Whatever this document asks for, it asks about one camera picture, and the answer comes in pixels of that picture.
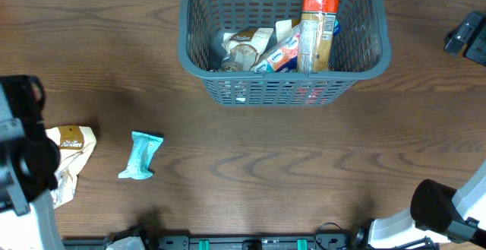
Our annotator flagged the orange tan cracker package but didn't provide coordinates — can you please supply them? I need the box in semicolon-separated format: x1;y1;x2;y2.
298;0;339;73

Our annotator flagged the blue tissue multipack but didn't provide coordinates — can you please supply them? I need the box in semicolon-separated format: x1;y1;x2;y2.
250;20;342;74

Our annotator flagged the beige nut snack bag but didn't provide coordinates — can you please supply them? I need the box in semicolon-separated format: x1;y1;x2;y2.
275;19;301;42

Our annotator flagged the grey plastic basket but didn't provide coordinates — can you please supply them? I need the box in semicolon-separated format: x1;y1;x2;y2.
178;0;391;106

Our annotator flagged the small teal white packet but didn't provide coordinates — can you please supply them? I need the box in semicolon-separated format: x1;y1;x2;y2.
118;131;164;180

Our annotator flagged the beige brown snack bag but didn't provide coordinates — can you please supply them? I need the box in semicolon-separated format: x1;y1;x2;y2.
46;125;96;208

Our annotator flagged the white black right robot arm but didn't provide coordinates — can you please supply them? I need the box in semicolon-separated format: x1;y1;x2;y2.
352;164;485;249

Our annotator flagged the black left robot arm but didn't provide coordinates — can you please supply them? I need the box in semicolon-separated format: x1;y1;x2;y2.
1;75;147;249

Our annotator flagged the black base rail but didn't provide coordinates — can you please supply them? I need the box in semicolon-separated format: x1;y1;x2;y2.
62;226;374;250

